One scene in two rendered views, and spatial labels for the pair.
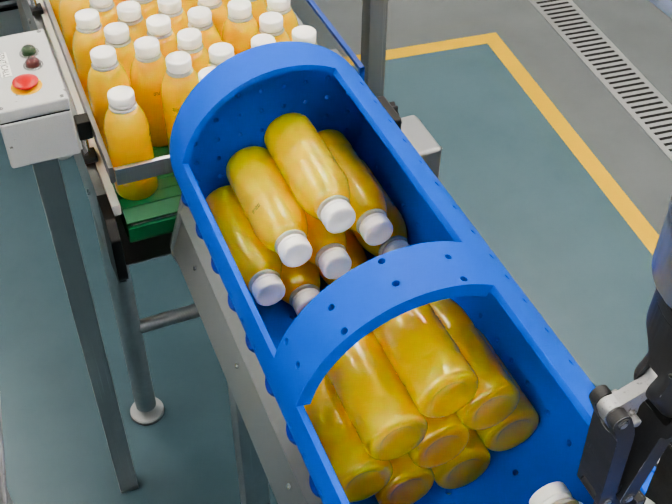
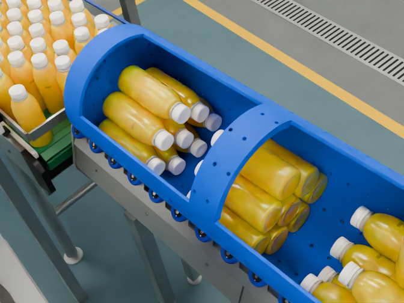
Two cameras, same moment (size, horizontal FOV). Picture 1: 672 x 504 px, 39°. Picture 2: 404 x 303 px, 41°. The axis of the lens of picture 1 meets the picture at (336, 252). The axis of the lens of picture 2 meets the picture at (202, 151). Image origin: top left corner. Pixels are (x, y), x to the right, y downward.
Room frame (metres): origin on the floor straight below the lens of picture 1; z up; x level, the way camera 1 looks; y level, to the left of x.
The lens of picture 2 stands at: (0.07, 0.16, 1.91)
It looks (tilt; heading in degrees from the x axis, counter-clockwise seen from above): 49 degrees down; 346
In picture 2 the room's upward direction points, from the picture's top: 10 degrees counter-clockwise
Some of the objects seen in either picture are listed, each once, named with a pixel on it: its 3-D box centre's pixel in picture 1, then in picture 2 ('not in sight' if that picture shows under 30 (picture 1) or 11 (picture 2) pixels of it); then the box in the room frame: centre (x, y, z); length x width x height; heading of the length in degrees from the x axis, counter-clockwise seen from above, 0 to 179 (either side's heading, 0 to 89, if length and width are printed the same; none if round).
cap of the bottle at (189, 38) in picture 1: (189, 38); (38, 44); (1.32, 0.23, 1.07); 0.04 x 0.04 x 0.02
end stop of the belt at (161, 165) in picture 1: (242, 146); (92, 94); (1.19, 0.15, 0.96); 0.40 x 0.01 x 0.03; 113
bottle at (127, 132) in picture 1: (130, 146); (30, 117); (1.16, 0.31, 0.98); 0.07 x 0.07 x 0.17
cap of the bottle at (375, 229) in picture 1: (376, 229); (200, 113); (0.86, -0.05, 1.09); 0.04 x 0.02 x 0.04; 113
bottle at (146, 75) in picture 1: (154, 95); (28, 83); (1.30, 0.30, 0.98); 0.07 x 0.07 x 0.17
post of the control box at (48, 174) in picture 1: (90, 338); (37, 230); (1.19, 0.46, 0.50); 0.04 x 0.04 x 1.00; 23
